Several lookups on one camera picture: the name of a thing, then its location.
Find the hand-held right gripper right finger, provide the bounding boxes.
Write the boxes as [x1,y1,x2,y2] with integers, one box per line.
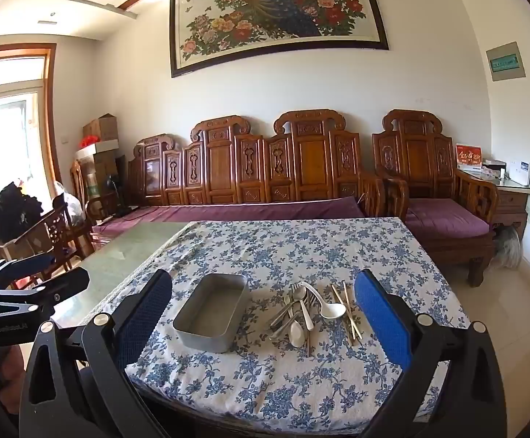
[353,269,507,438]

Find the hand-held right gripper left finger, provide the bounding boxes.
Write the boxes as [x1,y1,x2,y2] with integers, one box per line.
[19,269,174,438]

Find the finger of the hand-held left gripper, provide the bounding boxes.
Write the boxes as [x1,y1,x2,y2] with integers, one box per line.
[0,267,90,304]
[0,252,62,289]

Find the white curved soup spoon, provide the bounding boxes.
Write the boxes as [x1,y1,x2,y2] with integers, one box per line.
[300,281,348,320]

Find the rectangular metal box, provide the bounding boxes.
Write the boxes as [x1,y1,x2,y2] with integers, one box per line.
[173,274,249,354]

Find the metal fork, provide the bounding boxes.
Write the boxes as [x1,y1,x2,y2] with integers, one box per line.
[302,291,321,322]
[270,283,303,330]

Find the metal spoon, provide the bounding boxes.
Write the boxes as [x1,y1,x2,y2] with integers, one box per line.
[269,295,295,341]

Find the light bamboo chopstick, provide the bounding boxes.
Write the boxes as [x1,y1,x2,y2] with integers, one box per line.
[331,284,364,341]
[342,281,355,346]

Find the wooden dining chair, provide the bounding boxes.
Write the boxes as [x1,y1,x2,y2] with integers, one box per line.
[0,203,95,280]

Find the black bag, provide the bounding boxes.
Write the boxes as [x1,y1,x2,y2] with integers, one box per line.
[0,181,43,243]

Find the clear plastic bag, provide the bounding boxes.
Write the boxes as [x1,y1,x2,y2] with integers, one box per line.
[53,181,86,227]

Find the stack of cardboard boxes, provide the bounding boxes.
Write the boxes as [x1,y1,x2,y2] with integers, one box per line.
[79,139,121,202]

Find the purple armchair cushion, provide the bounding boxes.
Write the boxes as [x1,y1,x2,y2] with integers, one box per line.
[404,204,492,241]

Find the blue floral tablecloth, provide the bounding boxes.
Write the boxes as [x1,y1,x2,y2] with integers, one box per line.
[94,216,471,438]

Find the purple sofa cushion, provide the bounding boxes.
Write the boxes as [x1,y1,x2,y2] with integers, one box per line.
[93,196,367,239]

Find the white fluffy duster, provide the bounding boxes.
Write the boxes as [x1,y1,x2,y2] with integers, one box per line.
[490,226,523,271]

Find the brown cardboard box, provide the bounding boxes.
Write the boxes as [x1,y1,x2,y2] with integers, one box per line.
[82,113,120,143]

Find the carved wooden sofa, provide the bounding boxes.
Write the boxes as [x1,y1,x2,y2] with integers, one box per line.
[125,108,387,220]

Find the carved wooden armchair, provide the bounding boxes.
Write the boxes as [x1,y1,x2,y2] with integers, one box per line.
[372,108,501,288]

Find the wooden side table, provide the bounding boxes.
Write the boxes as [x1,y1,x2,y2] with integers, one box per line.
[492,176,530,243]

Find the red gift box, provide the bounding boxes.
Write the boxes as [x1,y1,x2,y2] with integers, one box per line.
[455,143,484,172]

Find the white tissue box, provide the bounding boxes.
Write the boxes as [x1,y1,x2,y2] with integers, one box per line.
[482,159,507,180]

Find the white router box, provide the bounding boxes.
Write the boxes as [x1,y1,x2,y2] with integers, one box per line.
[506,161,530,188]

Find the framed peacock painting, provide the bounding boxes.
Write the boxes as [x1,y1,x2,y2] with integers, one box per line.
[169,0,390,78]

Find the white long-handled spoon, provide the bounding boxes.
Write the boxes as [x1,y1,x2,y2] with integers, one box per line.
[287,296,306,348]

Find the wooden window frame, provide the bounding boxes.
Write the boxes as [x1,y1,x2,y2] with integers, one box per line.
[0,43,63,268]

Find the green wall panel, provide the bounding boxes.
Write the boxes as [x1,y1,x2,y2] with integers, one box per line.
[485,41,527,82]

